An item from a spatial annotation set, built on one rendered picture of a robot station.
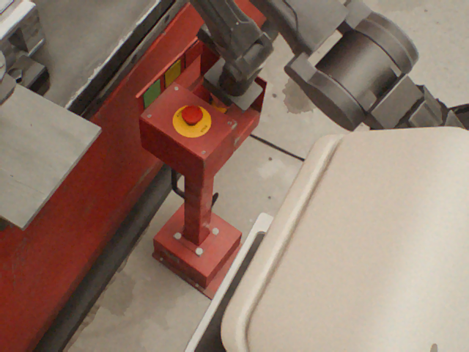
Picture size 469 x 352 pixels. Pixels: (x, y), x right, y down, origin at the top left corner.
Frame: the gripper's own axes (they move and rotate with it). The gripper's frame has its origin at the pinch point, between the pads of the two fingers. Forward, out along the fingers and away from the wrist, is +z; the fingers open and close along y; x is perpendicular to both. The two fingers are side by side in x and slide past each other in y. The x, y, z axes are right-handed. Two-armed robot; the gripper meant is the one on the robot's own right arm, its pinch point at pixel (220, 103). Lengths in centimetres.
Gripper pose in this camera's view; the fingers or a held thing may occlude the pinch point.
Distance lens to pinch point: 121.1
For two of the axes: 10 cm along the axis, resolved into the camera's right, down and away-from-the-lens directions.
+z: -2.9, 3.2, 9.0
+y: -7.7, -6.4, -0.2
